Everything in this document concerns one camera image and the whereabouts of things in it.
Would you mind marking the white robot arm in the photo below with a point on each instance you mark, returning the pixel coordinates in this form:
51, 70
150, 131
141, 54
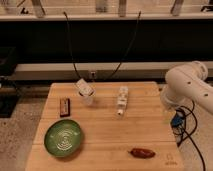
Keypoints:
187, 81

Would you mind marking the clear plastic cup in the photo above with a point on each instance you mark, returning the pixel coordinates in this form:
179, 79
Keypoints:
87, 99

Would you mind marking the dark brown rectangular block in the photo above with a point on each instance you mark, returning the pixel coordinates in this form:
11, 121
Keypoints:
64, 107

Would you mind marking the green plate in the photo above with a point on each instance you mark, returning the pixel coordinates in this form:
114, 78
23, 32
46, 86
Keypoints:
63, 138

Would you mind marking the blue connector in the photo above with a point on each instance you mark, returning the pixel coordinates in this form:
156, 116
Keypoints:
177, 119

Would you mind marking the wall power outlet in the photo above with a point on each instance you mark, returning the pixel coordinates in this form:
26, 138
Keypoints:
93, 75

